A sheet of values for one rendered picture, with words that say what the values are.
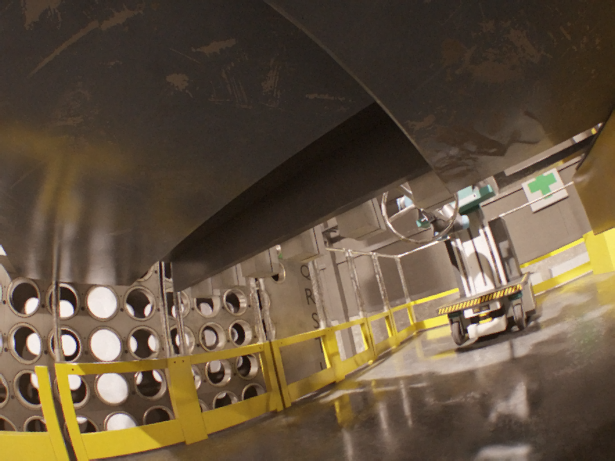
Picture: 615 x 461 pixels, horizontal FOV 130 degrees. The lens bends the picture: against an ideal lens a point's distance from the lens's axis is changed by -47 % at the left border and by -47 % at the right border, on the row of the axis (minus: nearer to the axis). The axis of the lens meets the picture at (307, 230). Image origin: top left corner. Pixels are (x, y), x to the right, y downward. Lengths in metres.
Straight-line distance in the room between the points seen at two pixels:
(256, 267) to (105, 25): 0.65
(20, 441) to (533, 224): 8.73
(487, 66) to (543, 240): 7.96
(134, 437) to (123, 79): 1.14
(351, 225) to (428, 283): 7.73
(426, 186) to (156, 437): 1.23
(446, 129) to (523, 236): 7.84
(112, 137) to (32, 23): 0.17
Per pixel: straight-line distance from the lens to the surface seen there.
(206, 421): 1.30
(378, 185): 0.51
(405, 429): 1.03
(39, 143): 0.38
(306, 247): 0.63
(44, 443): 1.21
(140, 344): 2.64
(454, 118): 0.24
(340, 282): 9.42
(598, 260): 3.11
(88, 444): 1.20
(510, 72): 0.23
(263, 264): 0.76
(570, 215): 8.41
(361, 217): 0.54
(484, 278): 2.26
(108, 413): 2.02
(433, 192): 0.50
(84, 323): 1.97
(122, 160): 0.37
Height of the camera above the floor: 0.46
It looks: 19 degrees up
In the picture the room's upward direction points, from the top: 12 degrees counter-clockwise
